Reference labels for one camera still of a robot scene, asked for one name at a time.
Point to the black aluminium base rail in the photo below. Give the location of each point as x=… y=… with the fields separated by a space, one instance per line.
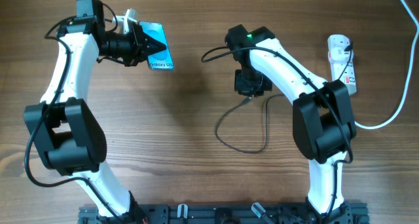
x=280 y=213

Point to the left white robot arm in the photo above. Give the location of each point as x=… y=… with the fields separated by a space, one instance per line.
x=62 y=128

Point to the white power strip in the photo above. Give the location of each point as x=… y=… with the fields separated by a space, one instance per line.
x=340 y=56

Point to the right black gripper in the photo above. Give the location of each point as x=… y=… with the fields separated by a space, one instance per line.
x=242 y=89

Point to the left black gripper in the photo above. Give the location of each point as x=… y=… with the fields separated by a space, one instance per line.
x=141 y=40

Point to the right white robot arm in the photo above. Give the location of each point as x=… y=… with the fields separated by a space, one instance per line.
x=323 y=119

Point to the blue Galaxy smartphone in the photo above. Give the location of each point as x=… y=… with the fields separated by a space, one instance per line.
x=159 y=57

